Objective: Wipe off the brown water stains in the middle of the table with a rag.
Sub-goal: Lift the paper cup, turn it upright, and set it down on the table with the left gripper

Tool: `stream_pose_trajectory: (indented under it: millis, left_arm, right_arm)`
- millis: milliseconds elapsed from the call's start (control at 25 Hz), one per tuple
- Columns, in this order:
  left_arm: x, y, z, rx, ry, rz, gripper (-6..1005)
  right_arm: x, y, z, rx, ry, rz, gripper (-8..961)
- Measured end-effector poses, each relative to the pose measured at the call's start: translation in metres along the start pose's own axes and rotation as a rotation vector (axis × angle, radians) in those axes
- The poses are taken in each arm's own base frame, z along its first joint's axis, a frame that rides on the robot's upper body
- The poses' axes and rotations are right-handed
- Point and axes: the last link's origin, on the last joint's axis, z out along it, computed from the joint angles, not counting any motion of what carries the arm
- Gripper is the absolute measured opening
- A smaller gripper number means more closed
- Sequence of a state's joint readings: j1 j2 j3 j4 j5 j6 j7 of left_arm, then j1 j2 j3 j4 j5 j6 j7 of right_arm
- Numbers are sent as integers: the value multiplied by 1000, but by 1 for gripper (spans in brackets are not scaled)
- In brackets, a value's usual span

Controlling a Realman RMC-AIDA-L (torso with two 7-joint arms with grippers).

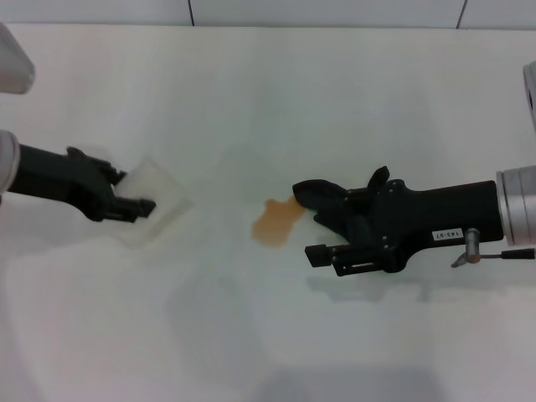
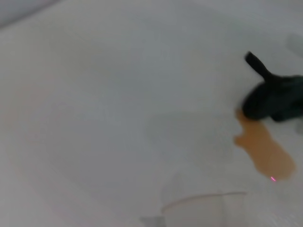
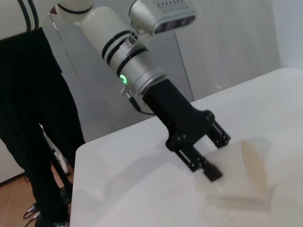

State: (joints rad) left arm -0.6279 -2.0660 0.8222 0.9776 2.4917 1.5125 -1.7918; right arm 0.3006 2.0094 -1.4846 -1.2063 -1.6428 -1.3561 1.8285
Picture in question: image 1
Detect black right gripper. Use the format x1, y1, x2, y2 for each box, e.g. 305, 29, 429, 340
304, 166, 504, 277

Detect thin grey cable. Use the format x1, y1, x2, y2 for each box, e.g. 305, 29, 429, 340
477, 248, 536, 261

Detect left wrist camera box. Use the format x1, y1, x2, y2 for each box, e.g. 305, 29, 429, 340
0, 22, 36, 95

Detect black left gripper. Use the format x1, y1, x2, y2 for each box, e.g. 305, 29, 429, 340
8, 144, 157, 224

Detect dark blue rag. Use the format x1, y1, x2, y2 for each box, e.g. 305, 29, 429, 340
291, 178, 372, 246

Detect brown water stain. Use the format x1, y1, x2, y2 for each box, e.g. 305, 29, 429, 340
250, 196, 306, 249

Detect silver cable plug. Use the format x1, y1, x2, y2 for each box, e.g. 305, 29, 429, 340
451, 227, 482, 270

